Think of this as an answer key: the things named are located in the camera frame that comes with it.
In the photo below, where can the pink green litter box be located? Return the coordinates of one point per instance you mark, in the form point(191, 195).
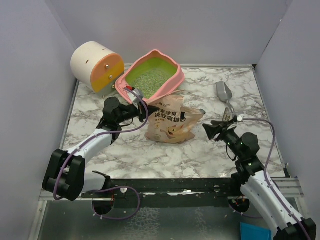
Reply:
point(153, 59)

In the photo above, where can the green litter pellets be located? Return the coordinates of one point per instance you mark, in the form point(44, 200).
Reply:
point(150, 82)

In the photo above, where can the aluminium frame rail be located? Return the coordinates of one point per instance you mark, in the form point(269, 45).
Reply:
point(289, 187)

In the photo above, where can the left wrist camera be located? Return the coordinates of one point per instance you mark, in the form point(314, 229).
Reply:
point(134, 94)

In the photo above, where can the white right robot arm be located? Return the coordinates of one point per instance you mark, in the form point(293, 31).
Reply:
point(253, 181)

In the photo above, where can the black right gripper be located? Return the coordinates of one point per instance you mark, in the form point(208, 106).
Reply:
point(212, 130)

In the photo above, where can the cat litter bag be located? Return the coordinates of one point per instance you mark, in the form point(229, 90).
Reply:
point(173, 122)

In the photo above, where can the cream orange cylindrical cat house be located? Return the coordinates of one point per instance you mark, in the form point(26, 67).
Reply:
point(97, 67)

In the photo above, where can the blue card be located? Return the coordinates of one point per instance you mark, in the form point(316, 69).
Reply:
point(252, 232)

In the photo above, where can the bag sealing clip strip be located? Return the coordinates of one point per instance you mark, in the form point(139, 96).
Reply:
point(227, 115)

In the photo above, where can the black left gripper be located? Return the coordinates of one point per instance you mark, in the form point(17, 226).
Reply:
point(141, 111)

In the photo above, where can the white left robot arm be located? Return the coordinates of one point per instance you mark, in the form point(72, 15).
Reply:
point(66, 175)

